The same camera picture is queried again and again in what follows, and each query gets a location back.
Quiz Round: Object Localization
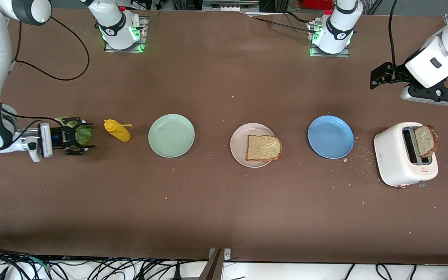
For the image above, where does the green lettuce leaf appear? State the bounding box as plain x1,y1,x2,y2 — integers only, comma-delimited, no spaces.
55,117,93,145

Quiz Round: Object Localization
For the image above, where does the yellow squeeze bottle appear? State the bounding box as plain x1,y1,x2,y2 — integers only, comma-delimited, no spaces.
104,119,132,142

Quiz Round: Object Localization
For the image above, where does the brown bread slice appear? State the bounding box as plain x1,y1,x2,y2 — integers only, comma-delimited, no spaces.
415,124,439,158
246,135,282,162

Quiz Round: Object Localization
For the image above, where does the blue plate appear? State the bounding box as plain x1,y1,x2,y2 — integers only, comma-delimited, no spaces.
308,115,354,159

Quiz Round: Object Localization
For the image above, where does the mint green plate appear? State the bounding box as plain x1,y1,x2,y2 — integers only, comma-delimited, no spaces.
148,114,195,158

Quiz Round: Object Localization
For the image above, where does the beige plate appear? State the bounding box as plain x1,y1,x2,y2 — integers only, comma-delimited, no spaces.
230,123,278,168

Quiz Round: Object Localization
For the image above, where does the white toaster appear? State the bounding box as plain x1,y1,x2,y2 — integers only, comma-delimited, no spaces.
374,122,439,189

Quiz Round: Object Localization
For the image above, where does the red background box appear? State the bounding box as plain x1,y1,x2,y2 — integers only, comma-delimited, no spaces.
304,0,333,10

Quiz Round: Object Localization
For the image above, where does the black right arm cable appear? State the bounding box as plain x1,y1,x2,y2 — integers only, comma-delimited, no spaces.
0,16,90,129

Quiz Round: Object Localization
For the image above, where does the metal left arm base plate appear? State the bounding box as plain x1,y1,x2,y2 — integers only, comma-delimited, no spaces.
309,19,351,58

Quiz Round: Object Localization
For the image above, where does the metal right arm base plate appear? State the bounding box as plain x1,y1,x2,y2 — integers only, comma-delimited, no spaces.
104,16,147,53

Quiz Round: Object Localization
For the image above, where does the black table cable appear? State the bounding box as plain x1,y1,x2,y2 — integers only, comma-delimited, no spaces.
243,12,318,33

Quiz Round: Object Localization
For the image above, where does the black floor cable bundle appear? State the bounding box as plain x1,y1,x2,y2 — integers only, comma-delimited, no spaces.
0,244,209,280

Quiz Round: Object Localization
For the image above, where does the grey metal background frame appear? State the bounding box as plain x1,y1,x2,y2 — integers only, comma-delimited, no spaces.
203,0,259,12

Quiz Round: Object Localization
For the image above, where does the metal table edge bracket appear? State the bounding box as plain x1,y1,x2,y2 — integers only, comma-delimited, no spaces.
199,248,232,280

